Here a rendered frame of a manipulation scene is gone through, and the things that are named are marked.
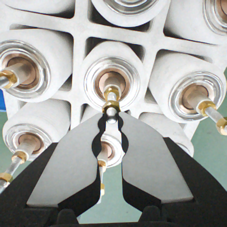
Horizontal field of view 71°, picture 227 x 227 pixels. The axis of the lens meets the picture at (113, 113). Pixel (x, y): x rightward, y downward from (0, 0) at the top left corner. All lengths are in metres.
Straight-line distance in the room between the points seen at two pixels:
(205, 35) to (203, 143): 0.49
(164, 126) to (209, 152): 0.44
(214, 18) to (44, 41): 0.20
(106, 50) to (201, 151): 0.58
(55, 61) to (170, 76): 0.15
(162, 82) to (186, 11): 0.09
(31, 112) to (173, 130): 0.24
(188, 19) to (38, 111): 0.25
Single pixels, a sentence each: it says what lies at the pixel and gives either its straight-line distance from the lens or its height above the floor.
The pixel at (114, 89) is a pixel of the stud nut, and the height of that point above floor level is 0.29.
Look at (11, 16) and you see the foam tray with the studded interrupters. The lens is 0.32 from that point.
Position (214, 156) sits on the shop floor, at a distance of 0.75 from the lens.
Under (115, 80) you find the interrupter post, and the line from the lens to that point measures 0.20.
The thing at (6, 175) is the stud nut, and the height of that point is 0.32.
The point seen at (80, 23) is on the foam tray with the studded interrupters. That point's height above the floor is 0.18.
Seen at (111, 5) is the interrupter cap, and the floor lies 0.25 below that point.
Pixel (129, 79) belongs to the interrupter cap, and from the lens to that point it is 0.21.
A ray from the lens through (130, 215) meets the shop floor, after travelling 0.96.
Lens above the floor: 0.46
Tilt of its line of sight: 61 degrees down
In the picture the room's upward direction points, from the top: 179 degrees clockwise
